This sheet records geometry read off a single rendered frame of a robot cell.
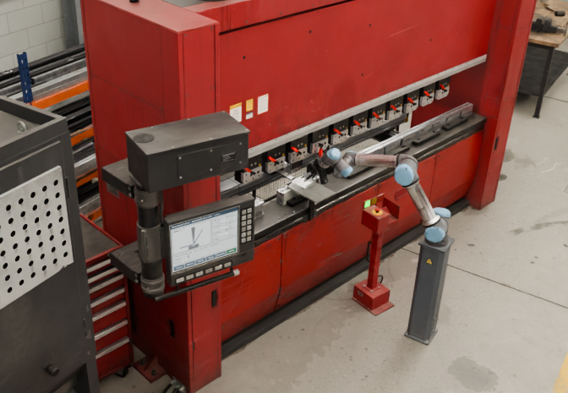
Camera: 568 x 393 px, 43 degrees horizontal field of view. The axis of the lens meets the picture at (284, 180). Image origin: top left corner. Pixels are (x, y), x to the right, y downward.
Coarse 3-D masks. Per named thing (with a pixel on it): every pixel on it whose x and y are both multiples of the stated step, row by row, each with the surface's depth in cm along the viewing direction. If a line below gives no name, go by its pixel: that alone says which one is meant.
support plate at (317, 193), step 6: (288, 186) 472; (294, 186) 473; (312, 186) 474; (318, 186) 474; (300, 192) 466; (306, 192) 467; (312, 192) 467; (318, 192) 467; (324, 192) 468; (330, 192) 468; (312, 198) 461; (318, 198) 461; (324, 198) 461
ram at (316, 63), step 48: (384, 0) 467; (432, 0) 506; (480, 0) 552; (240, 48) 393; (288, 48) 420; (336, 48) 451; (384, 48) 487; (432, 48) 529; (480, 48) 580; (240, 96) 407; (288, 96) 436; (336, 96) 470
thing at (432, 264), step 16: (432, 256) 461; (448, 256) 469; (432, 272) 466; (416, 288) 479; (432, 288) 471; (416, 304) 484; (432, 304) 478; (416, 320) 489; (432, 320) 485; (416, 336) 495; (432, 336) 497
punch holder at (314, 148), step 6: (312, 132) 467; (318, 132) 470; (324, 132) 474; (312, 138) 468; (318, 138) 472; (324, 138) 477; (312, 144) 470; (324, 144) 479; (312, 150) 472; (318, 150) 477
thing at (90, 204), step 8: (88, 184) 590; (96, 184) 582; (80, 192) 570; (88, 192) 573; (96, 192) 577; (80, 200) 564; (88, 200) 554; (96, 200) 558; (80, 208) 545; (88, 208) 554; (96, 208) 561
